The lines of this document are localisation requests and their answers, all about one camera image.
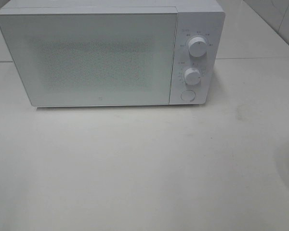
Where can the white microwave door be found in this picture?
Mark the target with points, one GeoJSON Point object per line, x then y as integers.
{"type": "Point", "coordinates": [90, 60]}

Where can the white round door button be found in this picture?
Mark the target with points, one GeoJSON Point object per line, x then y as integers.
{"type": "Point", "coordinates": [188, 95]}

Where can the white microwave knob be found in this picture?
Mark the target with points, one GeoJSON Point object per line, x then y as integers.
{"type": "Point", "coordinates": [192, 76]}
{"type": "Point", "coordinates": [197, 46]}

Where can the white microwave oven body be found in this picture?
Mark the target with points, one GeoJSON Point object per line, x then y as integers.
{"type": "Point", "coordinates": [194, 18]}

